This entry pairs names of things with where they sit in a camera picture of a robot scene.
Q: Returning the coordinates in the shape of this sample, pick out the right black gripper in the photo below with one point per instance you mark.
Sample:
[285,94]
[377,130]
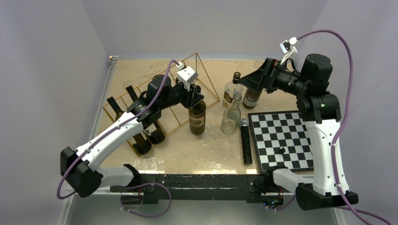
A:
[256,79]

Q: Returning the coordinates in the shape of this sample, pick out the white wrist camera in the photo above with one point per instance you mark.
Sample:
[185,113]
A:
[186,75]
[289,49]

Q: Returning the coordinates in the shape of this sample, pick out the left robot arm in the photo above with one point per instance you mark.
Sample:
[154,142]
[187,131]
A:
[80,167]

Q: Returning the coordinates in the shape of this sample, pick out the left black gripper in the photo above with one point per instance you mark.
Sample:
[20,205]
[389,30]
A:
[191,97]

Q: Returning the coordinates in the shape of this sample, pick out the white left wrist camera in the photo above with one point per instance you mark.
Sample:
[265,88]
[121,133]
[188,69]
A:
[186,75]

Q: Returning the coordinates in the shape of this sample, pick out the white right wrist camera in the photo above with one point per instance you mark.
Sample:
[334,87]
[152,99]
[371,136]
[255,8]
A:
[289,49]

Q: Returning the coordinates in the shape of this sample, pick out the black microphone silver head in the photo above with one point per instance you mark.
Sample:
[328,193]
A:
[245,140]

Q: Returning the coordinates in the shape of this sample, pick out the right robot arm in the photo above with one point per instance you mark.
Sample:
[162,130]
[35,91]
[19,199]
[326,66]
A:
[321,115]

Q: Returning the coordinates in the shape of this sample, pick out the dark wine bottle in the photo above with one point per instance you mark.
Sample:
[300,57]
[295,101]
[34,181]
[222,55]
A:
[155,133]
[251,98]
[139,144]

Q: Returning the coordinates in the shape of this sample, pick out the clear whisky bottle black cap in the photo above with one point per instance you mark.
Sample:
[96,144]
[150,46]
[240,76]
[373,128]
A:
[231,89]

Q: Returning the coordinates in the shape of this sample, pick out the black white chessboard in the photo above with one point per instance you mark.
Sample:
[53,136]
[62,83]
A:
[284,129]

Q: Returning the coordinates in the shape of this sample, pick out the black chess piece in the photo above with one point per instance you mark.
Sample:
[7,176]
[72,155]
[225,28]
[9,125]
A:
[282,151]

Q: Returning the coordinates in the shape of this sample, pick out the clear glass bottle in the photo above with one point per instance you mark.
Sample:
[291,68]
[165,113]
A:
[232,115]

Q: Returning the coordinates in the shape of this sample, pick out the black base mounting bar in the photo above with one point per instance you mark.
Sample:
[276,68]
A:
[251,188]

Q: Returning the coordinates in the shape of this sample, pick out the gold wire wine rack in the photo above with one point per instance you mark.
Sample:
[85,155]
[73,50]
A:
[172,118]

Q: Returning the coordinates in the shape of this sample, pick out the green wine bottle silver neck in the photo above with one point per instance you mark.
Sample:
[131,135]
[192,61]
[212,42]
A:
[197,118]

